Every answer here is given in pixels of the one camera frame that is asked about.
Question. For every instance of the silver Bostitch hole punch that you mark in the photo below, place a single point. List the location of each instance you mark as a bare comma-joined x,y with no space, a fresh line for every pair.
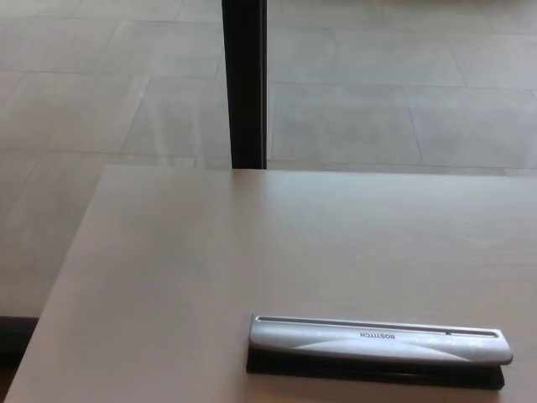
377,342

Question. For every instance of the black vertical window frame post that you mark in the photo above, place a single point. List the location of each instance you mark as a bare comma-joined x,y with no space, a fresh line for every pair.
245,84

